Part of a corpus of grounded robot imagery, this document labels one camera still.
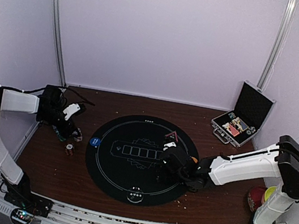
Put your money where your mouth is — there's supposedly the black round poker mat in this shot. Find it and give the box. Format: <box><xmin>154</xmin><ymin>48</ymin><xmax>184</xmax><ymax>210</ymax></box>
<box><xmin>86</xmin><ymin>115</ymin><xmax>199</xmax><ymax>206</ymax></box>

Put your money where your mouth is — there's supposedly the aluminium corner post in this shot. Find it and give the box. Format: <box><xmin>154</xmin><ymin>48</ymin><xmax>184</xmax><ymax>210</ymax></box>
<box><xmin>257</xmin><ymin>0</ymin><xmax>298</xmax><ymax>92</ymax></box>
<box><xmin>52</xmin><ymin>0</ymin><xmax>67</xmax><ymax>86</ymax></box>

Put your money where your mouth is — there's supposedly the red card deck in case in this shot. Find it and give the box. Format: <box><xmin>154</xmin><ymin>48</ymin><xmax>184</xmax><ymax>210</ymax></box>
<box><xmin>225</xmin><ymin>123</ymin><xmax>240</xmax><ymax>137</ymax></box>

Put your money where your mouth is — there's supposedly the blue round blind button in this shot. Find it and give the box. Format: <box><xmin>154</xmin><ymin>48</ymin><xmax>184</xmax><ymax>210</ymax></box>
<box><xmin>89</xmin><ymin>137</ymin><xmax>101</xmax><ymax>148</ymax></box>

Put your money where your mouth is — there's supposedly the green 50 poker chip stack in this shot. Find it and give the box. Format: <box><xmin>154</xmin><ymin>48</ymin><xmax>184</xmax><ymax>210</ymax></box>
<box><xmin>52</xmin><ymin>126</ymin><xmax>66</xmax><ymax>142</ymax></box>

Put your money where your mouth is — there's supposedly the aluminium left corner post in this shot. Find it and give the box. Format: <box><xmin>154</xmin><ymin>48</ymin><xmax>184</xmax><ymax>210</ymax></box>
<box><xmin>52</xmin><ymin>0</ymin><xmax>67</xmax><ymax>86</ymax></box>

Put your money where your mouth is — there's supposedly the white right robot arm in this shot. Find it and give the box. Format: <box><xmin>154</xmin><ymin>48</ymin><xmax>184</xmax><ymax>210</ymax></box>
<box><xmin>160</xmin><ymin>135</ymin><xmax>299</xmax><ymax>224</ymax></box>

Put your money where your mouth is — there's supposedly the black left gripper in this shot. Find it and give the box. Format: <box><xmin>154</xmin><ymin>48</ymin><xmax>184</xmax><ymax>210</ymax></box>
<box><xmin>35</xmin><ymin>106</ymin><xmax>84</xmax><ymax>141</ymax></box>

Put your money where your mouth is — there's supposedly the red poker chip stack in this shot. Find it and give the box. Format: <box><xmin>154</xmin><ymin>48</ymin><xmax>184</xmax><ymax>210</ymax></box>
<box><xmin>65</xmin><ymin>143</ymin><xmax>75</xmax><ymax>156</ymax></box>

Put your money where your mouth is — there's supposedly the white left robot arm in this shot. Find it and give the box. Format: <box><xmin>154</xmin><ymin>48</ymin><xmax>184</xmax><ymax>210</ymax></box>
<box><xmin>0</xmin><ymin>85</ymin><xmax>86</xmax><ymax>209</ymax></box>

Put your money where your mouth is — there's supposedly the red triangular button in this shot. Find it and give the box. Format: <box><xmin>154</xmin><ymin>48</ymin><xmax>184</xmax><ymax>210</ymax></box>
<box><xmin>164</xmin><ymin>131</ymin><xmax>178</xmax><ymax>141</ymax></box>

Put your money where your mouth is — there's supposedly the yellow-green plastic bowl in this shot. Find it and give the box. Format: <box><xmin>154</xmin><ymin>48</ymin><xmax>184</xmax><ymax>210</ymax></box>
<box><xmin>263</xmin><ymin>186</ymin><xmax>277</xmax><ymax>201</ymax></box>

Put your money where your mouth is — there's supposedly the red patterned bowl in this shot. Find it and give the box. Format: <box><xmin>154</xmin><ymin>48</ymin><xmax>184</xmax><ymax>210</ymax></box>
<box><xmin>247</xmin><ymin>186</ymin><xmax>267</xmax><ymax>213</ymax></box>

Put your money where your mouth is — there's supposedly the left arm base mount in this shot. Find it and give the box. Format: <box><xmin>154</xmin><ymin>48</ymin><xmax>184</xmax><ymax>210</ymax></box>
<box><xmin>4</xmin><ymin>192</ymin><xmax>53</xmax><ymax>218</ymax></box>

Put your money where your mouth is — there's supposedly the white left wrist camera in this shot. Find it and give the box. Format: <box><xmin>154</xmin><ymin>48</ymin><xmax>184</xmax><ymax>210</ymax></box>
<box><xmin>63</xmin><ymin>103</ymin><xmax>86</xmax><ymax>121</ymax></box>

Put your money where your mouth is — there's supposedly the aluminium right corner post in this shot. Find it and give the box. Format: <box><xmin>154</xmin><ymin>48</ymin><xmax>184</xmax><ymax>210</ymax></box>
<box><xmin>257</xmin><ymin>0</ymin><xmax>298</xmax><ymax>92</ymax></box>

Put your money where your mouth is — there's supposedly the aluminium poker chip case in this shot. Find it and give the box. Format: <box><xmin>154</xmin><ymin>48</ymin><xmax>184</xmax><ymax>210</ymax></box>
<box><xmin>211</xmin><ymin>81</ymin><xmax>276</xmax><ymax>148</ymax></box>

